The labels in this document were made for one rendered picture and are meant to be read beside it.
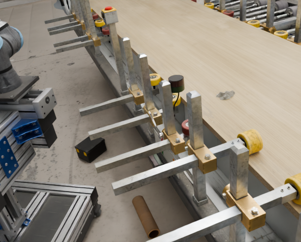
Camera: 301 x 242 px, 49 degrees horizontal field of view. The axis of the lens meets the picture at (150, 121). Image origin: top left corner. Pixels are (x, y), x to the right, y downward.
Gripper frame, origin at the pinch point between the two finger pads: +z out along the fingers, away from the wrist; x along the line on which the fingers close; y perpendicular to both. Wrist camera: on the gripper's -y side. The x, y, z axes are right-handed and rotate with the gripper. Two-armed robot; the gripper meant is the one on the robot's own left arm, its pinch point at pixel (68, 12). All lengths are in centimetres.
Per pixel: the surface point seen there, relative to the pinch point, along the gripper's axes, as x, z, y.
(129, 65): -13.3, 32.3, -18.5
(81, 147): -51, 120, 48
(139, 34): -85, 42, -2
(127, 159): 42, 47, -32
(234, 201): 70, 35, -74
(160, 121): 12, 49, -39
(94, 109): 2.7, 49.3, -1.8
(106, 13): -32.5, 10.5, -3.6
